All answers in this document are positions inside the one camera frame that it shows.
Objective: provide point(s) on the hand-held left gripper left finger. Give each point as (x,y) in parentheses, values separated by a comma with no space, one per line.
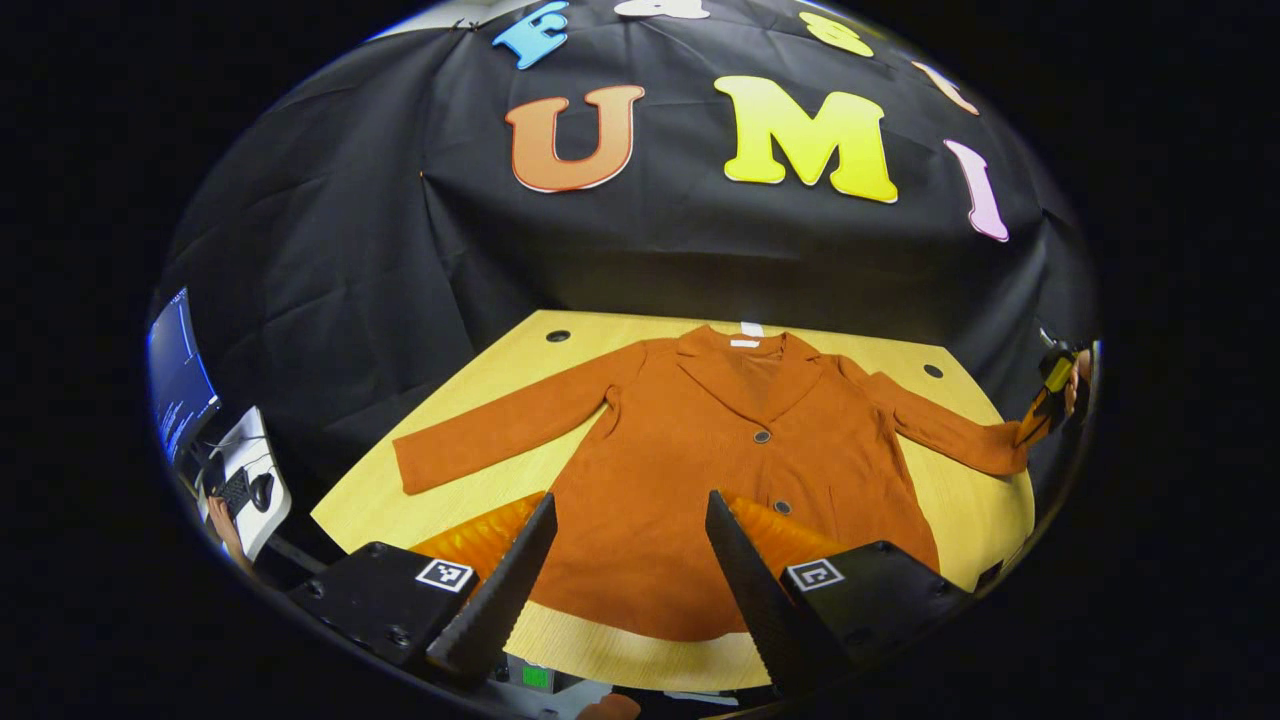
(500,595)

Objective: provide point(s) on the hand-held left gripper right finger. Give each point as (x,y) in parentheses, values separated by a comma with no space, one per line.
(755,600)

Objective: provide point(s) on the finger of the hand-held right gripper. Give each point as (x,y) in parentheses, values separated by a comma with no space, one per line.
(1035,420)

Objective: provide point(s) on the orange button-up jacket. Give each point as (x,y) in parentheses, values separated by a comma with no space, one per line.
(680,470)

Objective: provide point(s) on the grey box with green patch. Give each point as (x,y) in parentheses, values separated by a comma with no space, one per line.
(535,677)

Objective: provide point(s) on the black computer mouse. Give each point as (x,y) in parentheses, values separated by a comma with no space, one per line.
(262,490)

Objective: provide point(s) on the white side desk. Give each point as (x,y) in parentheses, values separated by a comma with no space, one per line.
(265,440)

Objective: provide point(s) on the black keyboard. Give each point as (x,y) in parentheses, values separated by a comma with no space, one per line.
(234,488)

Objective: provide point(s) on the black backdrop cloth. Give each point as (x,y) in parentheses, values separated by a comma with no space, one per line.
(400,260)

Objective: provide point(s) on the computer monitor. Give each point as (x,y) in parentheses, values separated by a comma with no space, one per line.
(180,375)

